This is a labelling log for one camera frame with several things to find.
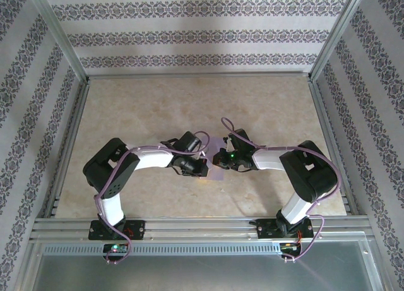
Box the grey metal sheet panel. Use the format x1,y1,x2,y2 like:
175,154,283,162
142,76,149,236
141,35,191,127
31,252,379,291

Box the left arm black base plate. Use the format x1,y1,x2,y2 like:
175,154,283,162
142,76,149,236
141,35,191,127
88,220,146,241

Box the lilac square paper sheet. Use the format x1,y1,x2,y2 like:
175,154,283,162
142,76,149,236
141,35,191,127
201,135,227,182

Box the slotted grey cable duct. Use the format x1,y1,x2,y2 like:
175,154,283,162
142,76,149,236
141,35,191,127
42,244,282,256

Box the aluminium rear frame rail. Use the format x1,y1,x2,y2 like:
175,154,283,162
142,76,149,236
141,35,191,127
85,70,313,79

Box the aluminium side frame rail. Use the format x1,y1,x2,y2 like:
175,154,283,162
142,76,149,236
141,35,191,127
44,79,91,219
307,79,359,216

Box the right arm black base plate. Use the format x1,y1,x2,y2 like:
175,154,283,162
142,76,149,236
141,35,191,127
257,218,315,241

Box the aluminium frame post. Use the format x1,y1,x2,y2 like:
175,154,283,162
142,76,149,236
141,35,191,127
27,0,89,83
307,0,369,82

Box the aluminium mounting rail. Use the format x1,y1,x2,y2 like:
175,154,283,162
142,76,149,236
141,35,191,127
30,217,370,241

